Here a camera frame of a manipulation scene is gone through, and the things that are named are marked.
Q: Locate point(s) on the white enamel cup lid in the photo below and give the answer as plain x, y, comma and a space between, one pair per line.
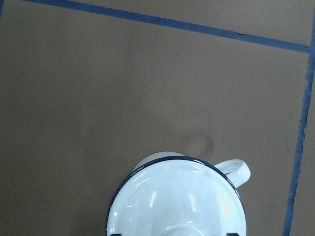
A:
176, 198

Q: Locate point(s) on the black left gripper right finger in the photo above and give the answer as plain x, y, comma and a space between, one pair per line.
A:
233, 233

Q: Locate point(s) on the white enamel cup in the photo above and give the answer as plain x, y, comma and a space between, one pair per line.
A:
235, 171

